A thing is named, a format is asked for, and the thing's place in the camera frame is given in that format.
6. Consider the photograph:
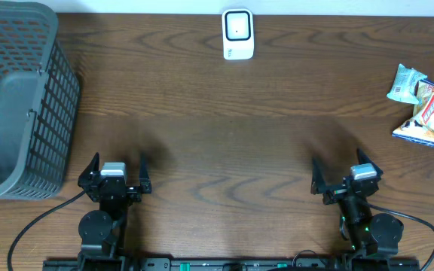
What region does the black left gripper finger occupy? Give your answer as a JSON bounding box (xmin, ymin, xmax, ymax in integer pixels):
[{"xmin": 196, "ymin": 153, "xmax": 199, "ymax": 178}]
[
  {"xmin": 78, "ymin": 152, "xmax": 99, "ymax": 184},
  {"xmin": 139, "ymin": 154, "xmax": 152, "ymax": 193}
]

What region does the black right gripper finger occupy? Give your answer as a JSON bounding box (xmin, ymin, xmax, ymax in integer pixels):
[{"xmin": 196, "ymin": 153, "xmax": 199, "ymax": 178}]
[
  {"xmin": 310, "ymin": 157, "xmax": 327, "ymax": 195},
  {"xmin": 356, "ymin": 148, "xmax": 383, "ymax": 175}
]

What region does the light blue wipes pack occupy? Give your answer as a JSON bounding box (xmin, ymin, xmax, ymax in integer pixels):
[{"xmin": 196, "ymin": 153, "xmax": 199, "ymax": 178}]
[{"xmin": 387, "ymin": 64, "xmax": 427, "ymax": 105}]

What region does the yellow snack bag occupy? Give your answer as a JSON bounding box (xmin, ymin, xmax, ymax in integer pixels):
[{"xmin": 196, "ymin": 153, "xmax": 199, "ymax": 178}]
[{"xmin": 392, "ymin": 79, "xmax": 434, "ymax": 148}]

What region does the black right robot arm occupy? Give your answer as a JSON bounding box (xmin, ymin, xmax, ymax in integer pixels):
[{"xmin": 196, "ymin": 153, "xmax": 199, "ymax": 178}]
[{"xmin": 310, "ymin": 149, "xmax": 404, "ymax": 270}]

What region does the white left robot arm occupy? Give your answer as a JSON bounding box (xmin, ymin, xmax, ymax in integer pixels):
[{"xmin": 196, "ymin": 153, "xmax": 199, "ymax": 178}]
[{"xmin": 77, "ymin": 154, "xmax": 152, "ymax": 271}]

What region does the dark grey plastic basket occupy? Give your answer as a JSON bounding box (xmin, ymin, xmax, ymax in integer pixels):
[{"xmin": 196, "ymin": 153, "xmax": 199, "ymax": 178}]
[{"xmin": 0, "ymin": 1, "xmax": 81, "ymax": 200}]

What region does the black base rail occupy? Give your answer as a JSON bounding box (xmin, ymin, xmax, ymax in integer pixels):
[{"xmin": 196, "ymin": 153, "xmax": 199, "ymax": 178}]
[{"xmin": 42, "ymin": 257, "xmax": 420, "ymax": 271}]

